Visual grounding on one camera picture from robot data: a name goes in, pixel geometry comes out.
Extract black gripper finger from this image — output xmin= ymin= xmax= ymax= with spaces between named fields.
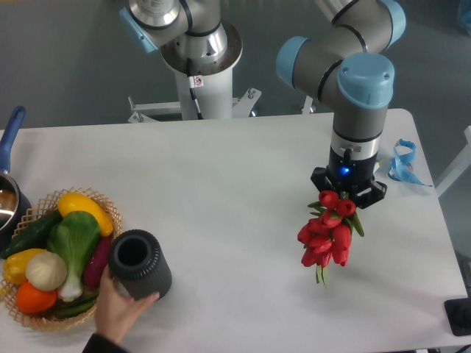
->
xmin=311 ymin=167 xmax=336 ymax=192
xmin=353 ymin=179 xmax=387 ymax=209

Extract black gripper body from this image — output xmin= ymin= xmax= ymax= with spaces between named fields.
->
xmin=327 ymin=149 xmax=378 ymax=193

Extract red tulip bouquet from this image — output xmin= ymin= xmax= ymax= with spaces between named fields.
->
xmin=297 ymin=190 xmax=364 ymax=286

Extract dark grey ribbed vase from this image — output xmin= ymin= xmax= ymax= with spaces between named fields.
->
xmin=107 ymin=229 xmax=172 ymax=300

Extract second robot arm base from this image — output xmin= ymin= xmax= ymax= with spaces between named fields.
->
xmin=119 ymin=1 xmax=243 ymax=76

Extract dark sleeve forearm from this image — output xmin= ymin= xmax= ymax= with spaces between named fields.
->
xmin=82 ymin=333 xmax=125 ymax=353

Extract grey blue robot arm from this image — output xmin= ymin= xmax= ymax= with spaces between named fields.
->
xmin=276 ymin=0 xmax=406 ymax=209

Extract person's hand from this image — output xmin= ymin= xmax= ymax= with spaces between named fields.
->
xmin=95 ymin=266 xmax=160 ymax=345

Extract blue ribbon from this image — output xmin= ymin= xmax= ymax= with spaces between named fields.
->
xmin=388 ymin=139 xmax=432 ymax=187

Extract black device at edge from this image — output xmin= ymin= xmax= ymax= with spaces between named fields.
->
xmin=444 ymin=298 xmax=470 ymax=337

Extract purple sweet potato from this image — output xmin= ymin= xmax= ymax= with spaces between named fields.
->
xmin=83 ymin=237 xmax=112 ymax=288

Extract green bok choy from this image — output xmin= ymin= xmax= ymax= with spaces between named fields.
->
xmin=46 ymin=211 xmax=101 ymax=302

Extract green bean pods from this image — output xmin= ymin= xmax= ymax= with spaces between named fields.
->
xmin=52 ymin=290 xmax=99 ymax=319

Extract cream steamed bun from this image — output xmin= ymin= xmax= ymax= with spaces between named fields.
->
xmin=25 ymin=252 xmax=68 ymax=291

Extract dark green cucumber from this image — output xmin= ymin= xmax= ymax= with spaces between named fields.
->
xmin=1 ymin=210 xmax=63 ymax=260

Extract woven bamboo basket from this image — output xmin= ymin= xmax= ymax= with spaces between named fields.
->
xmin=1 ymin=187 xmax=122 ymax=331

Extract orange fruit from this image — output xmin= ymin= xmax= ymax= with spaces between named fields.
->
xmin=15 ymin=282 xmax=57 ymax=314

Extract yellow bell pepper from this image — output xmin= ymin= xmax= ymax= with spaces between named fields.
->
xmin=3 ymin=249 xmax=46 ymax=285

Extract white frame at right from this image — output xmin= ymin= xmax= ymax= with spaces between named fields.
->
xmin=435 ymin=126 xmax=470 ymax=198

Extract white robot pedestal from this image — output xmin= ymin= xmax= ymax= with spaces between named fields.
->
xmin=128 ymin=68 xmax=262 ymax=124

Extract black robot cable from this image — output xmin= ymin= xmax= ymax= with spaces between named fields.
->
xmin=185 ymin=57 xmax=205 ymax=121

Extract blue handled saucepan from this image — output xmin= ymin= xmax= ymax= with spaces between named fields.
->
xmin=1 ymin=106 xmax=31 ymax=251

